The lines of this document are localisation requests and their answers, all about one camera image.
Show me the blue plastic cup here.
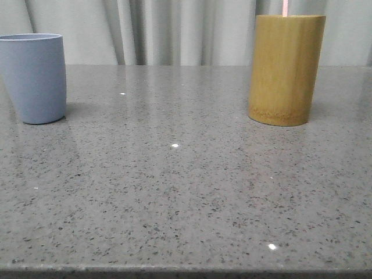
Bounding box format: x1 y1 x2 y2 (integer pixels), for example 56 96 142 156
1 33 66 124

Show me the grey pleated curtain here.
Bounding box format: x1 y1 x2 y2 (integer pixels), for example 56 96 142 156
0 0 372 67

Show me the bamboo cylinder holder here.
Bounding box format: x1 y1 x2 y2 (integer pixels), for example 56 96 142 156
248 15 326 126

